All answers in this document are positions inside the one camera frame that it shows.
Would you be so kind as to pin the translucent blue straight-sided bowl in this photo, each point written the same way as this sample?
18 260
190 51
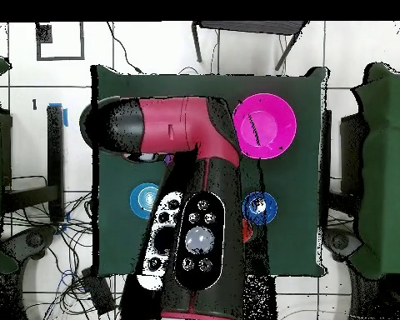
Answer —
136 200

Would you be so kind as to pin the black power adapter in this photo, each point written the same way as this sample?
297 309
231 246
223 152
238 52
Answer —
98 291

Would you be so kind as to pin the dark green tablecloth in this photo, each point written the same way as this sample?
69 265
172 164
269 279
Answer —
286 183

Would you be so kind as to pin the black metal frame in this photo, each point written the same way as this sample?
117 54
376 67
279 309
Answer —
351 153
55 166

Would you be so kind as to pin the dark blue ribbed bowl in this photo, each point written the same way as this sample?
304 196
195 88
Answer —
270 206

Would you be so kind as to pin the grey chair base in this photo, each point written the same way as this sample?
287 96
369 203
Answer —
33 240
341 241

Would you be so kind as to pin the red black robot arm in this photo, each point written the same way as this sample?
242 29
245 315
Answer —
173 123

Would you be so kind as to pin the large pink bowl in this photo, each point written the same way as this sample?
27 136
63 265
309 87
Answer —
273 126

